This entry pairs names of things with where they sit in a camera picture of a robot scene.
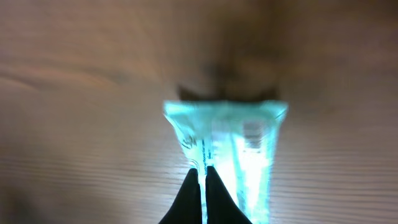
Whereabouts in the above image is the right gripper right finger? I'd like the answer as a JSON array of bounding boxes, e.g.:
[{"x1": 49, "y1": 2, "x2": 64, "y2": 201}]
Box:
[{"x1": 205, "y1": 166, "x2": 252, "y2": 224}]

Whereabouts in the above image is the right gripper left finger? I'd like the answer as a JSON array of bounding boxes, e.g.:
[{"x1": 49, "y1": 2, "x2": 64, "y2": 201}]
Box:
[{"x1": 159, "y1": 168, "x2": 202, "y2": 224}]

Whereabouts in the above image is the teal snack packet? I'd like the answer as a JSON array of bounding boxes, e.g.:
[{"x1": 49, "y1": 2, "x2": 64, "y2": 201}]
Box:
[{"x1": 164, "y1": 100, "x2": 289, "y2": 224}]

